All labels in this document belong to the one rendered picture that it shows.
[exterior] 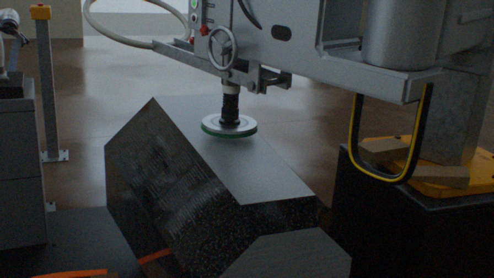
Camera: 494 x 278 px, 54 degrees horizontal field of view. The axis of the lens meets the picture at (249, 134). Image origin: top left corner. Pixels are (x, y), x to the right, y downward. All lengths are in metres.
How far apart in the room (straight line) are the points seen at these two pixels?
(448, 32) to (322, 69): 0.34
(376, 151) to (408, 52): 0.68
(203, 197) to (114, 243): 1.24
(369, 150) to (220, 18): 0.73
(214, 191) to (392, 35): 0.70
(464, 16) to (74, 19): 7.49
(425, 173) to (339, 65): 0.65
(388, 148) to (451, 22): 0.66
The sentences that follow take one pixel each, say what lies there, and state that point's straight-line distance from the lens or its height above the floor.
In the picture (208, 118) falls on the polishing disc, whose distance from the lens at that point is 1.89.
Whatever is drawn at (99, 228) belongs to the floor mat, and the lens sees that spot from 2.86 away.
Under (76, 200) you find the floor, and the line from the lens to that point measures 3.19.
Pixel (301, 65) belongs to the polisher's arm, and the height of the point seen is 1.20.
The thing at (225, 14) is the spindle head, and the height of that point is 1.30.
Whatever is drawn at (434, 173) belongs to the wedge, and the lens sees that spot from 1.84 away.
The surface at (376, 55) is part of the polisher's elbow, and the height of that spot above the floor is 1.27.
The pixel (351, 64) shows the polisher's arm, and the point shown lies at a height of 1.23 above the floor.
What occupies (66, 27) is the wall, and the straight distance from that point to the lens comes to 8.53.
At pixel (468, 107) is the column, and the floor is 1.02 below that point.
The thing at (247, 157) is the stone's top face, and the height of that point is 0.82.
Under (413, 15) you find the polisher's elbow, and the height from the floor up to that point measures 1.38.
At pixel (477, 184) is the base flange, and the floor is 0.78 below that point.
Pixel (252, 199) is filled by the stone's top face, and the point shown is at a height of 0.82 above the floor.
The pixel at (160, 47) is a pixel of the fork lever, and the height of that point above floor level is 1.10.
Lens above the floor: 1.50
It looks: 21 degrees down
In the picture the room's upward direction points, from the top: 4 degrees clockwise
